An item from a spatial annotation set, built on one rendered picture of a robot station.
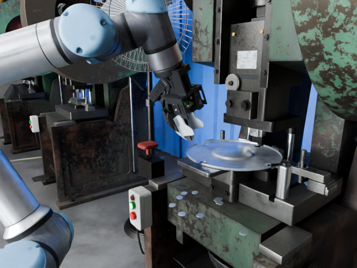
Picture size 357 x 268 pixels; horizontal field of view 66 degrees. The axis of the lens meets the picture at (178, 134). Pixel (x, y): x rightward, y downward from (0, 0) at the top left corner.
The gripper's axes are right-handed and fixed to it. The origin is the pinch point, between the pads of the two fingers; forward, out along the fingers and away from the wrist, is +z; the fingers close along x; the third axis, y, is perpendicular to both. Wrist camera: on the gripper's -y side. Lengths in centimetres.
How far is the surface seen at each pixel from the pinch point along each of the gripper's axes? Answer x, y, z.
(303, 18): 4.9, 31.1, -25.2
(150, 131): 35, -82, 39
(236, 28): 32.6, -2.3, -16.7
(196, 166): -1.9, 1.6, 8.7
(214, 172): -1.3, 7.5, 9.1
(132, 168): 38, -147, 94
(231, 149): 14.3, -0.1, 15.4
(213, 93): 131, -118, 68
